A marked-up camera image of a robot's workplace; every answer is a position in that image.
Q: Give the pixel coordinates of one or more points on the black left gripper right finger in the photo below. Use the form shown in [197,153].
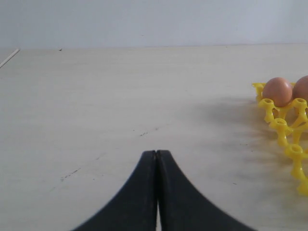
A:
[182,207]

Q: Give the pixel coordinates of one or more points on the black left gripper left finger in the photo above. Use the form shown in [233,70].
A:
[134,207]

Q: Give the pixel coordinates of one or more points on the brown egg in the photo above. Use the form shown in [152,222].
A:
[279,90]
[300,89]

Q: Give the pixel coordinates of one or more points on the yellow plastic egg tray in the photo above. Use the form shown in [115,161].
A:
[289,123]

